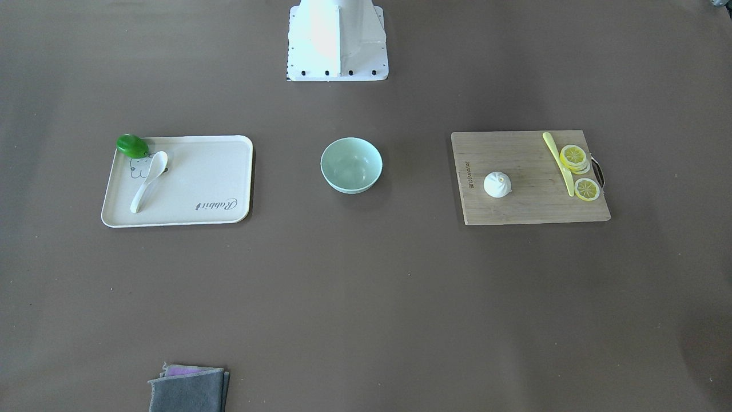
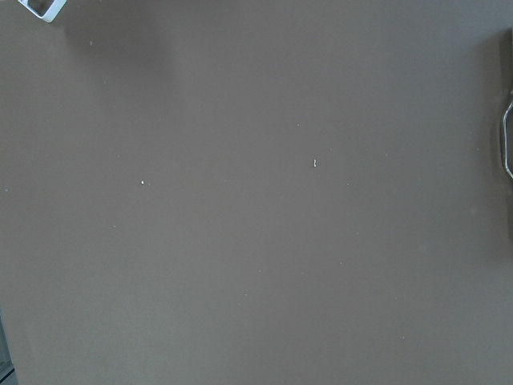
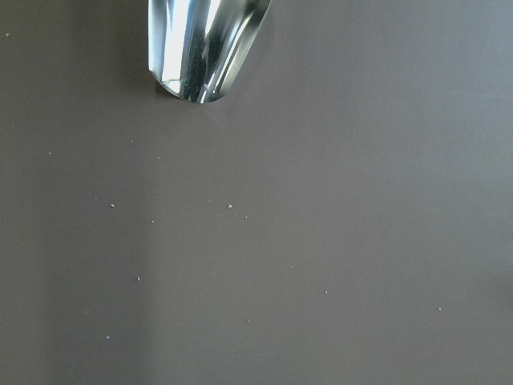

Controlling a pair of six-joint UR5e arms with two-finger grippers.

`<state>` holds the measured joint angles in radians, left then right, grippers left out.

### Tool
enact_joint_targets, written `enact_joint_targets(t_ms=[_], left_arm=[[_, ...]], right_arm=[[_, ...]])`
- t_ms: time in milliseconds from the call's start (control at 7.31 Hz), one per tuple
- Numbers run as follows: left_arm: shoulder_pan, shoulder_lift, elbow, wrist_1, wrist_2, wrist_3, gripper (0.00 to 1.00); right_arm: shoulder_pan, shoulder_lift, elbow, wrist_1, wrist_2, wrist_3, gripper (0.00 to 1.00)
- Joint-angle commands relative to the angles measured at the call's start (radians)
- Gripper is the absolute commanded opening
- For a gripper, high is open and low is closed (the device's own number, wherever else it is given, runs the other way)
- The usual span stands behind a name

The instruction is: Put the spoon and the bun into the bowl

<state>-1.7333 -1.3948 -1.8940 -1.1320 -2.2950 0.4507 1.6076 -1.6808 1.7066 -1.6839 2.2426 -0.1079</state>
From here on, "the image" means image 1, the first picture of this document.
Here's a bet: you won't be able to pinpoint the single lemon slice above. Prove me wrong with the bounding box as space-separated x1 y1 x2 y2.
574 178 602 201

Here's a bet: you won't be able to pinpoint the mint green bowl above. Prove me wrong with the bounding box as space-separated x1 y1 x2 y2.
320 137 383 195

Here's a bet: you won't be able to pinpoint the cream rabbit serving tray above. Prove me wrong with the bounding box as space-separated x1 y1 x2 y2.
101 135 254 228

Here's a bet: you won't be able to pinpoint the stacked lemon slices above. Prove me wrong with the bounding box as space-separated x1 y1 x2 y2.
559 144 591 175

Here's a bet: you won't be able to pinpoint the white steamed bun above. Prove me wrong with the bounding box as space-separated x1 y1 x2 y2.
483 171 512 198

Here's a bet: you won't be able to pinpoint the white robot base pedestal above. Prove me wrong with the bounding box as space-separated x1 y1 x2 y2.
286 1 389 82

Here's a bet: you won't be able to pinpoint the white ceramic soup spoon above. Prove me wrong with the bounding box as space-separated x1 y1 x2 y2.
130 151 168 213

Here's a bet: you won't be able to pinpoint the green lime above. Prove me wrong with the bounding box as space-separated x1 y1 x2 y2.
116 134 149 159

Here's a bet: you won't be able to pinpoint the grey folded cloth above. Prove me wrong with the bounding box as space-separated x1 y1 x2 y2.
148 363 230 411

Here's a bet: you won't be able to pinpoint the yellow plastic knife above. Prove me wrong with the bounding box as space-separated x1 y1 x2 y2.
542 132 575 197

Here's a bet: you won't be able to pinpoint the wooden cutting board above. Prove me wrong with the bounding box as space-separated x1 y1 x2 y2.
451 130 611 226

